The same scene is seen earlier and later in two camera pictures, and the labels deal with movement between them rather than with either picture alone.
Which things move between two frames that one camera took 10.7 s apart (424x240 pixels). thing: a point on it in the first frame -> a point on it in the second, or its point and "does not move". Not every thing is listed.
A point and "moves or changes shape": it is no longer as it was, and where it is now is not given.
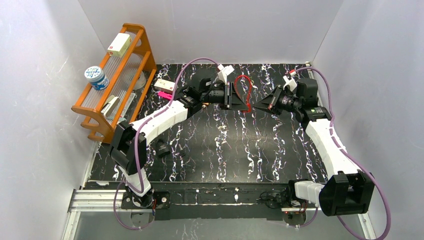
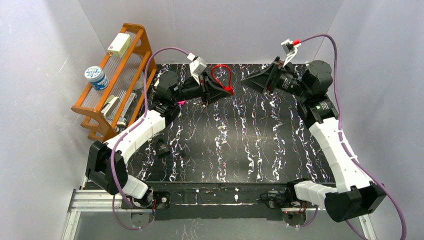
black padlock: (163, 148) does not move
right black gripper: (274, 100) -> (271, 79)
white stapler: (110, 105) does not move
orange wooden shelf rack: (118, 88) does not move
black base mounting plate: (207, 204) does not move
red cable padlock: (250, 100) moves or changes shape
